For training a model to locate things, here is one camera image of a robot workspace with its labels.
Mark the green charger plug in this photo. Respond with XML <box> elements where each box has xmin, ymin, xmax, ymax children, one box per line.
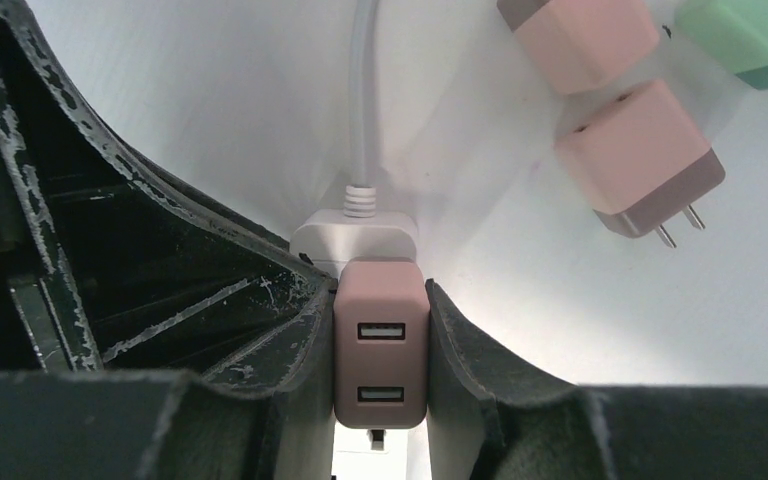
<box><xmin>674</xmin><ymin>0</ymin><xmax>768</xmax><ymax>91</ymax></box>

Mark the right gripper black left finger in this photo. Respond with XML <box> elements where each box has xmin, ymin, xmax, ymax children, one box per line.
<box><xmin>0</xmin><ymin>1</ymin><xmax>335</xmax><ymax>479</ymax></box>

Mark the white power strip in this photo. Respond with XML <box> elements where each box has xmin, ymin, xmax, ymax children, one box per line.
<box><xmin>290</xmin><ymin>209</ymin><xmax>418</xmax><ymax>479</ymax></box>

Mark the grey power strip cable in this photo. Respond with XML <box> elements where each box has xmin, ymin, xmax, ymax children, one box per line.
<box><xmin>342</xmin><ymin>0</ymin><xmax>381</xmax><ymax>219</ymax></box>

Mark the pink charger plug with prongs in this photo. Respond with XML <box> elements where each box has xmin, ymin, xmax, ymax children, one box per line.
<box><xmin>554</xmin><ymin>79</ymin><xmax>726</xmax><ymax>248</ymax></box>

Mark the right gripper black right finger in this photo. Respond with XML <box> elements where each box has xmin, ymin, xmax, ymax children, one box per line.
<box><xmin>425</xmin><ymin>281</ymin><xmax>768</xmax><ymax>479</ymax></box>

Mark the pink USB charger plug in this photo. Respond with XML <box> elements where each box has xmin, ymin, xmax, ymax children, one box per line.
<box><xmin>334</xmin><ymin>258</ymin><xmax>430</xmax><ymax>429</ymax></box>

